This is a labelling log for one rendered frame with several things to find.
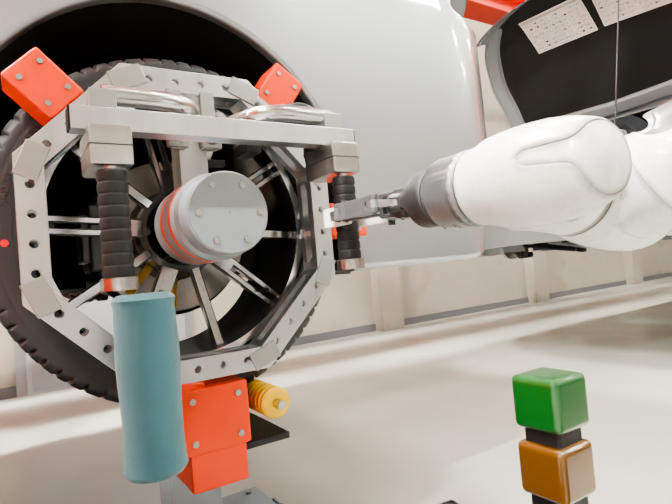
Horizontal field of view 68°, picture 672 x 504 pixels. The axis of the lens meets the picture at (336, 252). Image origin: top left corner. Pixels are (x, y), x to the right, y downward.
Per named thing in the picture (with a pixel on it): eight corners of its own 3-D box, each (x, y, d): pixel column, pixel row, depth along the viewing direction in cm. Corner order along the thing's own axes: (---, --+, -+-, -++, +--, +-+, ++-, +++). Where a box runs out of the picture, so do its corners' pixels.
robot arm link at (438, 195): (509, 225, 60) (471, 230, 65) (502, 150, 61) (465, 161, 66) (455, 227, 55) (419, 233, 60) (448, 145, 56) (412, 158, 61)
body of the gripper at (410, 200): (422, 226, 60) (375, 233, 68) (471, 224, 65) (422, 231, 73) (416, 164, 61) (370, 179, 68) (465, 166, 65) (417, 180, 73)
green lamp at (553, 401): (545, 414, 41) (540, 365, 41) (592, 425, 37) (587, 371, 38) (513, 426, 39) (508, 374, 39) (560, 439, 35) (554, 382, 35)
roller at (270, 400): (238, 391, 118) (236, 367, 118) (297, 417, 93) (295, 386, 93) (214, 397, 115) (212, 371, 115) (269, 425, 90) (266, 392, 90)
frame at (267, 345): (327, 350, 107) (305, 98, 109) (344, 353, 101) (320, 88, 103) (27, 408, 78) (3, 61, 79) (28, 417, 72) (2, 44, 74)
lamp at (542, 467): (551, 476, 41) (546, 426, 41) (599, 492, 37) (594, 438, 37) (519, 492, 39) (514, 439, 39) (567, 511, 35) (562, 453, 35)
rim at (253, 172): (294, 223, 134) (132, 84, 114) (342, 211, 114) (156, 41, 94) (182, 394, 115) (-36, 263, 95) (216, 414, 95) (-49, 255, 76)
